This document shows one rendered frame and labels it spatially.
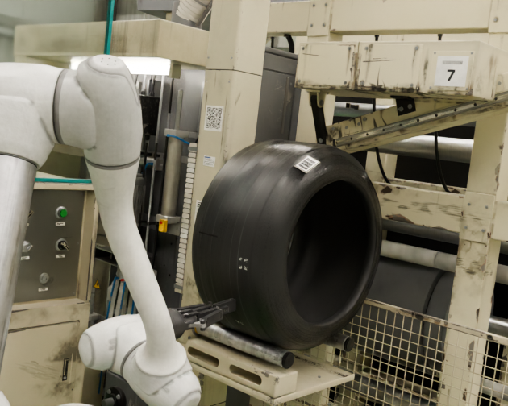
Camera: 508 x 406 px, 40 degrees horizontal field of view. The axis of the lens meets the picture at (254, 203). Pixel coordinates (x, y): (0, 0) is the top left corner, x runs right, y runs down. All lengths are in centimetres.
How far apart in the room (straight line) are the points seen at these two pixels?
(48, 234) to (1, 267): 100
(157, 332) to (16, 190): 39
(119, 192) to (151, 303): 23
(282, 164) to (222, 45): 49
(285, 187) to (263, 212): 9
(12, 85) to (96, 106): 14
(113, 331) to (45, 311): 68
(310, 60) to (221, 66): 30
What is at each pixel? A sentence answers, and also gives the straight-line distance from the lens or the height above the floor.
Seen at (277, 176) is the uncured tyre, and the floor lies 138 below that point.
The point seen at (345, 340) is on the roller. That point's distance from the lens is 207.
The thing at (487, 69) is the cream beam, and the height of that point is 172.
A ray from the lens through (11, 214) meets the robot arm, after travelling 120.
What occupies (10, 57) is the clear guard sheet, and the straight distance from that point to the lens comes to 205.
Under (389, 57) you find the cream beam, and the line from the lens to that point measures 205.
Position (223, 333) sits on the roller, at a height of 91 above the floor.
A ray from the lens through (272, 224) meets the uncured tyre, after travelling 171.
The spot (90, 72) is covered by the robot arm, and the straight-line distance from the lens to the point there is 119.
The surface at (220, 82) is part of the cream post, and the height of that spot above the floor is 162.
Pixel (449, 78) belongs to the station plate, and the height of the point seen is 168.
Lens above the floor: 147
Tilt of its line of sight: 5 degrees down
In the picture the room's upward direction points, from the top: 6 degrees clockwise
